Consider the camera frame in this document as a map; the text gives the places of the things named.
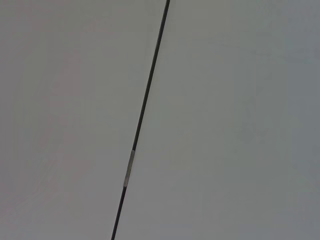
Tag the silver clip in seam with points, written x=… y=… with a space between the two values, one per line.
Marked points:
x=129 y=168

